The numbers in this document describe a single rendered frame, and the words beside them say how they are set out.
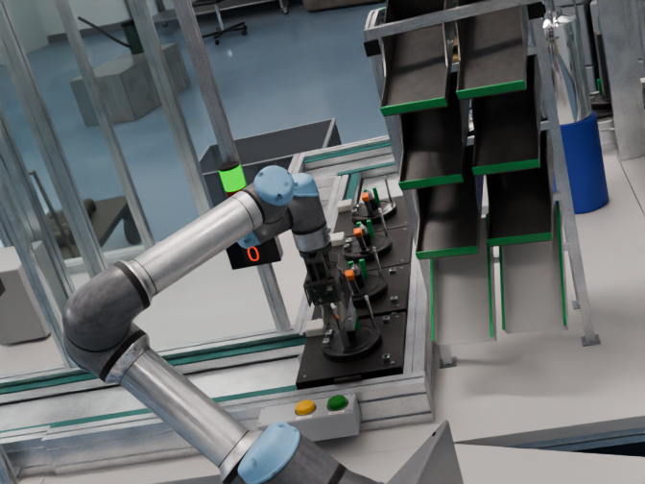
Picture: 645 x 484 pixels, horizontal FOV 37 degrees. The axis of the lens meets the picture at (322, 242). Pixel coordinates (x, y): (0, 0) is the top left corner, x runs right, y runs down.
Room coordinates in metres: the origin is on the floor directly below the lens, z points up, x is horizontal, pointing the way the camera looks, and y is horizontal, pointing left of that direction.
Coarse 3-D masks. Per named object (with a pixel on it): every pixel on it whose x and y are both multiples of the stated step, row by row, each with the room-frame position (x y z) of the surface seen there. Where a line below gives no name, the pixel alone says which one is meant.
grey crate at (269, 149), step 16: (288, 128) 4.24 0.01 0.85; (304, 128) 4.22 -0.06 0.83; (320, 128) 4.21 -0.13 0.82; (336, 128) 4.15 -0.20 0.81; (240, 144) 4.29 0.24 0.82; (256, 144) 4.28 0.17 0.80; (272, 144) 4.26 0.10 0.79; (288, 144) 4.24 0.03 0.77; (304, 144) 4.23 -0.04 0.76; (320, 144) 4.21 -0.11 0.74; (336, 144) 4.05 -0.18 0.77; (240, 160) 4.30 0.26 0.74; (256, 160) 4.28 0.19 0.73; (272, 160) 3.85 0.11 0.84; (288, 160) 3.84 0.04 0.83
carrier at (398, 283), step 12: (348, 264) 2.22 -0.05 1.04; (360, 264) 2.21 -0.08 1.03; (408, 264) 2.26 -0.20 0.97; (360, 276) 2.17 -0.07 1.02; (372, 276) 2.22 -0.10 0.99; (384, 276) 2.24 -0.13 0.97; (396, 276) 2.22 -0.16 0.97; (408, 276) 2.20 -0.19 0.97; (360, 288) 2.16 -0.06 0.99; (372, 288) 2.14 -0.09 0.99; (384, 288) 2.14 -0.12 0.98; (396, 288) 2.15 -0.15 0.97; (408, 288) 2.15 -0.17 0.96; (360, 300) 2.11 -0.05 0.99; (372, 300) 2.11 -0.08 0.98; (384, 300) 2.11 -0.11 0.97; (360, 312) 2.08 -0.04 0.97; (372, 312) 2.06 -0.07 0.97; (384, 312) 2.05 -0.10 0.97
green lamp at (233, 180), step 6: (240, 168) 2.08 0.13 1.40; (222, 174) 2.07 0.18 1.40; (228, 174) 2.06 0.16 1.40; (234, 174) 2.07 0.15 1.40; (240, 174) 2.07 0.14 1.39; (222, 180) 2.08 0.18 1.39; (228, 180) 2.07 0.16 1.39; (234, 180) 2.06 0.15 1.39; (240, 180) 2.07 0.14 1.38; (228, 186) 2.07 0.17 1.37; (234, 186) 2.06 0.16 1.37; (240, 186) 2.07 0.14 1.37
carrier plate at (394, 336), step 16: (368, 320) 2.03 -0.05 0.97; (400, 320) 1.99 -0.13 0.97; (320, 336) 2.02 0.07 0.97; (384, 336) 1.93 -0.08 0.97; (400, 336) 1.91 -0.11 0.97; (304, 352) 1.96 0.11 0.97; (320, 352) 1.94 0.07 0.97; (384, 352) 1.86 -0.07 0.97; (400, 352) 1.84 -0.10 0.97; (304, 368) 1.89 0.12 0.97; (320, 368) 1.87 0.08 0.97; (336, 368) 1.85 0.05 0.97; (352, 368) 1.83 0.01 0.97; (368, 368) 1.82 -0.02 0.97; (384, 368) 1.80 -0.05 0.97; (400, 368) 1.79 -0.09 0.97; (304, 384) 1.84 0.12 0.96; (320, 384) 1.83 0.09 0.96
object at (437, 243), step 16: (480, 176) 1.92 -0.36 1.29; (432, 192) 1.96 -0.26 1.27; (448, 192) 1.94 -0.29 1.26; (464, 192) 1.93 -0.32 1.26; (480, 192) 1.89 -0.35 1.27; (432, 208) 1.92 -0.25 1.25; (448, 208) 1.90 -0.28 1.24; (464, 208) 1.89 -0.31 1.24; (480, 208) 1.86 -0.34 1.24; (432, 224) 1.89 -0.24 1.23; (448, 224) 1.87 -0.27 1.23; (464, 224) 1.85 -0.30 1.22; (480, 224) 1.83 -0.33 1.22; (432, 240) 1.85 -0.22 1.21; (448, 240) 1.83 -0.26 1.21; (464, 240) 1.81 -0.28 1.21; (432, 256) 1.80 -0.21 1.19; (448, 256) 1.79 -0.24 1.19
